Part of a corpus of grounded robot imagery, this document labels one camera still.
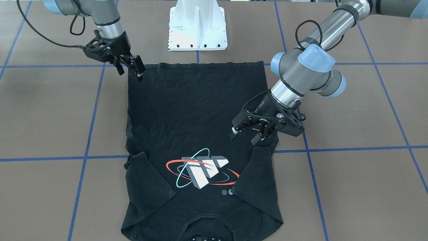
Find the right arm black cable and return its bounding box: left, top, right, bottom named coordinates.
left=16, top=0, right=88, bottom=50

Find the black graphic t-shirt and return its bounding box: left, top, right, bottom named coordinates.
left=121, top=61, right=283, bottom=241

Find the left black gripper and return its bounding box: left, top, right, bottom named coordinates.
left=229, top=91, right=305, bottom=146

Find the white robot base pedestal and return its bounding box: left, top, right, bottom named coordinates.
left=168, top=0, right=228, bottom=51

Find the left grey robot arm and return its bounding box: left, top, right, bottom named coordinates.
left=230, top=0, right=428, bottom=145

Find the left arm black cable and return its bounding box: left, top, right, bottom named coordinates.
left=295, top=20, right=323, bottom=51

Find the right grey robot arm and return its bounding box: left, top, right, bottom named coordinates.
left=43, top=0, right=145, bottom=81

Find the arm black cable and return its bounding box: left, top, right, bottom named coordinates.
left=16, top=0, right=88, bottom=50
left=295, top=20, right=323, bottom=51

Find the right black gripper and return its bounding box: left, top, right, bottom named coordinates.
left=83, top=30, right=146, bottom=82

